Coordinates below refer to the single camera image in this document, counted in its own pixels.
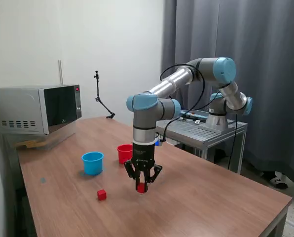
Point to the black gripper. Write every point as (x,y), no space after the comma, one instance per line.
(143,154)

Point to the red cube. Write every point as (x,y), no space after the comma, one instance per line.
(141,188)
(101,195)

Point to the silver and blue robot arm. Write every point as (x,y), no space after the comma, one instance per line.
(166,86)

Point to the red plastic bin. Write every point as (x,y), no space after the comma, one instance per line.
(124,154)

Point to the blue plastic bin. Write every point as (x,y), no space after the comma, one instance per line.
(92,165)

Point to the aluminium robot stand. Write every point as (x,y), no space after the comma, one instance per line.
(203,134)

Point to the small white tag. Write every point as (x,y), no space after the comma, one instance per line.
(198,121)

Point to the teach pendant with blue rim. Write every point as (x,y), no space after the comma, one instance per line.
(198,115)

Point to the grey-blue tape piece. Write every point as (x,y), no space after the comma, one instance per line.
(43,180)

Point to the wooden blocks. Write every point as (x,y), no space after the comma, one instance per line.
(32,144)

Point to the white vertical pipe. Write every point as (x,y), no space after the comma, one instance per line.
(60,71)

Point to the black slipper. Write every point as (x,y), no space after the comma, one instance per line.
(279,182)

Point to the silver microwave oven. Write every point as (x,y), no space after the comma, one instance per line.
(18,106)

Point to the grey table leg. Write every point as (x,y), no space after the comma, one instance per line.
(277,225)

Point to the dark grey curtain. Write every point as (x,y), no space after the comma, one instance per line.
(280,98)

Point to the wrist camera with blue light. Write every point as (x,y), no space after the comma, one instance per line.
(158,142)

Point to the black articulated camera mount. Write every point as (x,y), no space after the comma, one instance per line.
(97,89)

